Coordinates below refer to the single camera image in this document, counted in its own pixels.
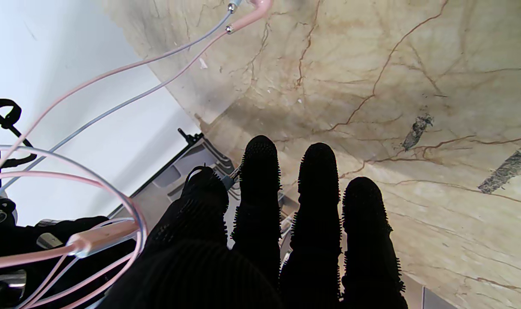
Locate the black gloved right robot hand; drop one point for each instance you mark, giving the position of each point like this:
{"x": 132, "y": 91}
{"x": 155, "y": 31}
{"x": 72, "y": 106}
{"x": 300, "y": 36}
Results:
{"x": 11, "y": 240}

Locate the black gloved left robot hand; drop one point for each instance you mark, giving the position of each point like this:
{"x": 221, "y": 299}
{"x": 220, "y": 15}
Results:
{"x": 260, "y": 257}

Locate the grey metal stand frame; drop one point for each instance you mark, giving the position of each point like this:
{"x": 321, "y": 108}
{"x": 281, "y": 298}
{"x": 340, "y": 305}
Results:
{"x": 170, "y": 178}

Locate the small white scrap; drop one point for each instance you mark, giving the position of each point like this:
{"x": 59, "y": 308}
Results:
{"x": 203, "y": 63}

